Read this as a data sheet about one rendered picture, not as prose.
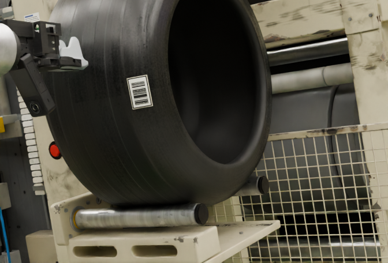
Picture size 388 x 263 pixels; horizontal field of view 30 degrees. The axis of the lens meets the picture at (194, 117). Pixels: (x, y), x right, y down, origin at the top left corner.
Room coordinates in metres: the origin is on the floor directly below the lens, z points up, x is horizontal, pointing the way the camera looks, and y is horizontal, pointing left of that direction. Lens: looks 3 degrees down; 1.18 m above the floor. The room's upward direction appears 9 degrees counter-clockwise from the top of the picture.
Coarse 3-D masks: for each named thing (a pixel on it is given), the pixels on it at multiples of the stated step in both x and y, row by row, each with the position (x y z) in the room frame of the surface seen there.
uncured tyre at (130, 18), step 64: (64, 0) 1.54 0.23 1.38; (128, 0) 1.42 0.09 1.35; (192, 0) 1.83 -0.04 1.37; (128, 64) 1.38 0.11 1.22; (192, 64) 1.94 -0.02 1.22; (256, 64) 1.76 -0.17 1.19; (64, 128) 1.46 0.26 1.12; (128, 128) 1.38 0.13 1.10; (192, 128) 1.91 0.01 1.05; (256, 128) 1.71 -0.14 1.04; (128, 192) 1.50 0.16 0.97; (192, 192) 1.48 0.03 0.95
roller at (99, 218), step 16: (96, 208) 1.63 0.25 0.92; (112, 208) 1.60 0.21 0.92; (128, 208) 1.57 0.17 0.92; (144, 208) 1.54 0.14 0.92; (160, 208) 1.52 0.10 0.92; (176, 208) 1.49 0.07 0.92; (192, 208) 1.47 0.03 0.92; (80, 224) 1.63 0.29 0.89; (96, 224) 1.61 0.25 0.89; (112, 224) 1.58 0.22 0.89; (128, 224) 1.56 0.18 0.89; (144, 224) 1.54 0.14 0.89; (160, 224) 1.52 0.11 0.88; (176, 224) 1.49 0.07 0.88; (192, 224) 1.47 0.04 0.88
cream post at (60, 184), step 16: (16, 0) 1.78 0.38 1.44; (32, 0) 1.75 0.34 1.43; (48, 0) 1.73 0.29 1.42; (16, 16) 1.79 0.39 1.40; (48, 16) 1.73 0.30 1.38; (48, 128) 1.76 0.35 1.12; (48, 144) 1.77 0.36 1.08; (48, 160) 1.77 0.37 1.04; (64, 160) 1.75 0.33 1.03; (48, 176) 1.78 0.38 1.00; (64, 176) 1.75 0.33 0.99; (48, 192) 1.79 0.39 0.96; (64, 192) 1.76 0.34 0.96; (80, 192) 1.73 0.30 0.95; (48, 208) 1.79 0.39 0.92; (64, 256) 1.78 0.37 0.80
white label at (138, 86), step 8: (128, 80) 1.37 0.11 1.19; (136, 80) 1.36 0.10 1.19; (144, 80) 1.36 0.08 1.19; (136, 88) 1.37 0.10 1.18; (144, 88) 1.36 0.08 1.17; (136, 96) 1.37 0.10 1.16; (144, 96) 1.36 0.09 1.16; (136, 104) 1.37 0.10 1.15; (144, 104) 1.37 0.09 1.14; (152, 104) 1.36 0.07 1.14
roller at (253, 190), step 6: (252, 180) 1.71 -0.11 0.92; (258, 180) 1.70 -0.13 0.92; (264, 180) 1.71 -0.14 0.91; (246, 186) 1.71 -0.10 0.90; (252, 186) 1.70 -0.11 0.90; (258, 186) 1.69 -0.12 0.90; (264, 186) 1.70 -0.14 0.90; (240, 192) 1.72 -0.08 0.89; (246, 192) 1.71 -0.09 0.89; (252, 192) 1.71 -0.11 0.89; (258, 192) 1.70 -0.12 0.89; (264, 192) 1.70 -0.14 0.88
